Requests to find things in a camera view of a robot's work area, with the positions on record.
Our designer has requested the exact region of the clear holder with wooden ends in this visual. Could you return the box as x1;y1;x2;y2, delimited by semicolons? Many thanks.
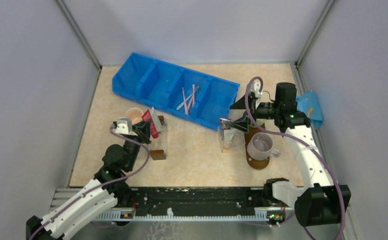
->
148;115;168;161

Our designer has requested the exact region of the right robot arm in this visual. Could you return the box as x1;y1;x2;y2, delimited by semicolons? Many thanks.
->
231;78;351;228

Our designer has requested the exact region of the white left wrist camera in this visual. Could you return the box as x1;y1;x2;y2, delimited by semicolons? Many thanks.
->
114;118;133;135

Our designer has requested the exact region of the grey ceramic mug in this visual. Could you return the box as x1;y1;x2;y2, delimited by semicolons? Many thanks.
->
247;132;281;161

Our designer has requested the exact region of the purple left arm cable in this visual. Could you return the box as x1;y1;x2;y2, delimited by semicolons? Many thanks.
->
28;125;151;240

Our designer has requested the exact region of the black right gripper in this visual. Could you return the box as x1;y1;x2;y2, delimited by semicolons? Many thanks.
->
226;93;280;133

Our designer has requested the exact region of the clear textured acrylic tray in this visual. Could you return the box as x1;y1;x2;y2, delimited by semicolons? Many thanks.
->
218;126;245;153

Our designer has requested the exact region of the light pink toothbrush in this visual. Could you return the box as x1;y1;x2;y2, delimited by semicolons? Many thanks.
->
189;84;196;107

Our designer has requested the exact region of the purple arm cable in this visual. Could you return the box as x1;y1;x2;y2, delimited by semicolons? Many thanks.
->
28;125;151;240
244;76;346;240

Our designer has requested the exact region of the brown oval wooden tray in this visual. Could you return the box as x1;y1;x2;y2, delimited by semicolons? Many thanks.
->
244;127;270;170

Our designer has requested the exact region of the white tube orange cap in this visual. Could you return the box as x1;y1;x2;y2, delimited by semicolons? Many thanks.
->
222;128;236;151

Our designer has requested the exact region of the white ceramic mug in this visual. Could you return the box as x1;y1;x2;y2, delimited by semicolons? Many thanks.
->
124;107;144;125

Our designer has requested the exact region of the blue divided storage bin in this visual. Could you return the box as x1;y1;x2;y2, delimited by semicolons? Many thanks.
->
112;52;240;130

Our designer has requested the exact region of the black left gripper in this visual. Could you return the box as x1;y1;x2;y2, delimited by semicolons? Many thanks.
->
123;118;152;171

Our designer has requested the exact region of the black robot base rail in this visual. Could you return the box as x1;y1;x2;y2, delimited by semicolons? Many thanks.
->
100;177;289;220

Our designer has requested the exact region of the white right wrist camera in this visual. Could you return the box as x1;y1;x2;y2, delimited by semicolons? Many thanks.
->
249;80;263;100

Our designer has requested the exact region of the white tube black cap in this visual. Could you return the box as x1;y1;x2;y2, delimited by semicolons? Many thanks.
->
150;107;162;133

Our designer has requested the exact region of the blue crumpled cloth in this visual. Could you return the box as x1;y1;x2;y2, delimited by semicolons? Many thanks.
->
296;90;323;130

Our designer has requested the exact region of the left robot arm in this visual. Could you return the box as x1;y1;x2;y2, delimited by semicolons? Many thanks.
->
26;118;153;240

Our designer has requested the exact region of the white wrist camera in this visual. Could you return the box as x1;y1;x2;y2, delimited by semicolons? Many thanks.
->
114;118;133;135
249;80;263;100

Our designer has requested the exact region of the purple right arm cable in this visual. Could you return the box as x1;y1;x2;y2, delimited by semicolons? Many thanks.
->
244;76;346;240

